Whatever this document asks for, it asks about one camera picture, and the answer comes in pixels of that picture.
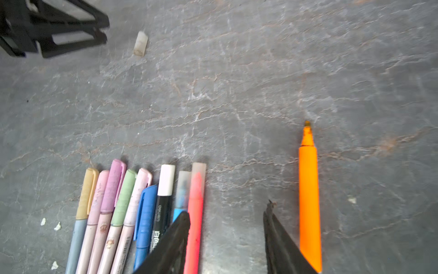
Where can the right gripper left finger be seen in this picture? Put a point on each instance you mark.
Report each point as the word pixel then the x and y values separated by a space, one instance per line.
pixel 168 257

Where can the light blue highlighter pen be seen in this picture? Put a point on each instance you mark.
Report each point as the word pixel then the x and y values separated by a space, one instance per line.
pixel 182 194

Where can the pink highlighter pen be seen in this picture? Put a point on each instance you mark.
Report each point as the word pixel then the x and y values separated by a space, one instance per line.
pixel 195 210

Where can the purple capped pastel pen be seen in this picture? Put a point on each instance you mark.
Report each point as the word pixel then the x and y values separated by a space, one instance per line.
pixel 112 190

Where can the translucent orange pen cap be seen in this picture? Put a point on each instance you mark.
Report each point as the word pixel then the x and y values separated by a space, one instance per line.
pixel 140 44

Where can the orange highlighter pen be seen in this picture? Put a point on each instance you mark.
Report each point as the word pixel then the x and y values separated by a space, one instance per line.
pixel 310 223

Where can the yellow capped blue pen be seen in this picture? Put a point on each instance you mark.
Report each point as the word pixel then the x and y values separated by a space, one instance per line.
pixel 88 188

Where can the pale pink pen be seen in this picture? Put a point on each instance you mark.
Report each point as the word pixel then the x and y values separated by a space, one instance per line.
pixel 143 180

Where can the black marker white cap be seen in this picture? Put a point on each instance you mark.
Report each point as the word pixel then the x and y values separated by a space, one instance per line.
pixel 163 210

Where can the light pink pastel pen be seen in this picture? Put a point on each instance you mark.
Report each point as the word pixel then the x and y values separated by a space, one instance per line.
pixel 93 205

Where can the green capped pastel pen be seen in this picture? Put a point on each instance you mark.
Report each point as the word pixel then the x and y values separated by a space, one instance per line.
pixel 117 221

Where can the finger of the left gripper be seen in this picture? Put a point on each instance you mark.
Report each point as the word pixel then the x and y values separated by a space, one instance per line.
pixel 50 40
pixel 40 14

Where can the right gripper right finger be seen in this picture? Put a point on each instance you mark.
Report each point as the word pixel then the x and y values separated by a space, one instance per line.
pixel 283 256

